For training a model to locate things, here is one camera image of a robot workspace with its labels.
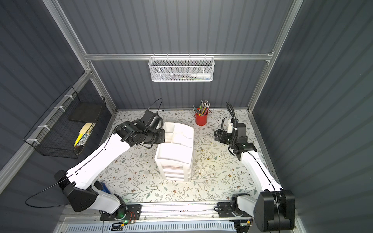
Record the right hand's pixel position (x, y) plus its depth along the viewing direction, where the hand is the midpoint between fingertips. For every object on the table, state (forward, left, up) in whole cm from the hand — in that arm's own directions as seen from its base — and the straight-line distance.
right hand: (223, 133), depth 83 cm
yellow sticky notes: (-6, +74, +10) cm, 75 cm away
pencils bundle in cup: (+24, +11, -5) cm, 27 cm away
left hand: (-9, +31, +7) cm, 33 cm away
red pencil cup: (+21, +11, -13) cm, 27 cm away
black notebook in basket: (+5, +76, +12) cm, 77 cm away
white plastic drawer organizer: (-16, +26, +4) cm, 31 cm away
